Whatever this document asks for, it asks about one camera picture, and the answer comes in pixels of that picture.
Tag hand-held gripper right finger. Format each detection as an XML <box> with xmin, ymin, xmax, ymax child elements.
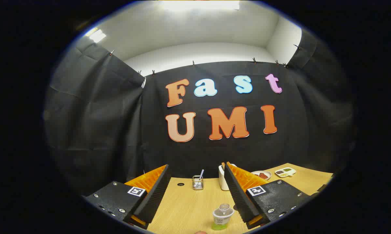
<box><xmin>222</xmin><ymin>162</ymin><xmax>315</xmax><ymax>230</ymax></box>

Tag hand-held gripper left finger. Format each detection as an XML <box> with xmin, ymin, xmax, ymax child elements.
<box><xmin>83</xmin><ymin>164</ymin><xmax>171</xmax><ymax>230</ymax></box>

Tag white cup with handle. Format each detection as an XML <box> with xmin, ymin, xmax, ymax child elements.
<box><xmin>218</xmin><ymin>163</ymin><xmax>237</xmax><ymax>191</ymax></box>

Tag clear juice bottle green label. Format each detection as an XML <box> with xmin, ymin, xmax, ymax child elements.
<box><xmin>212</xmin><ymin>204</ymin><xmax>235</xmax><ymax>230</ymax></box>

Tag round plate with red food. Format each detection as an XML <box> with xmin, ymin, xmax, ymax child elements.
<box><xmin>251</xmin><ymin>170</ymin><xmax>272</xmax><ymax>181</ymax></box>

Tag wooden table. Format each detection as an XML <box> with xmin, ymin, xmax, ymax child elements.
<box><xmin>147</xmin><ymin>162</ymin><xmax>334</xmax><ymax>234</ymax></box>

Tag divided white snack plate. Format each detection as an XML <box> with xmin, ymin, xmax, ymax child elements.
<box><xmin>275</xmin><ymin>167</ymin><xmax>297</xmax><ymax>178</ymax></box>

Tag black backdrop cloth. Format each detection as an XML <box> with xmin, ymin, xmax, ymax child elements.
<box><xmin>43</xmin><ymin>29</ymin><xmax>355</xmax><ymax>195</ymax></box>

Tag small ceiling light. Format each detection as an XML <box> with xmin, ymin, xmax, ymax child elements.
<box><xmin>85</xmin><ymin>29</ymin><xmax>107</xmax><ymax>43</ymax></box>

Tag long ceiling light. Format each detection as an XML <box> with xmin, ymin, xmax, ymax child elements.
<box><xmin>160</xmin><ymin>1</ymin><xmax>241</xmax><ymax>12</ymax></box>

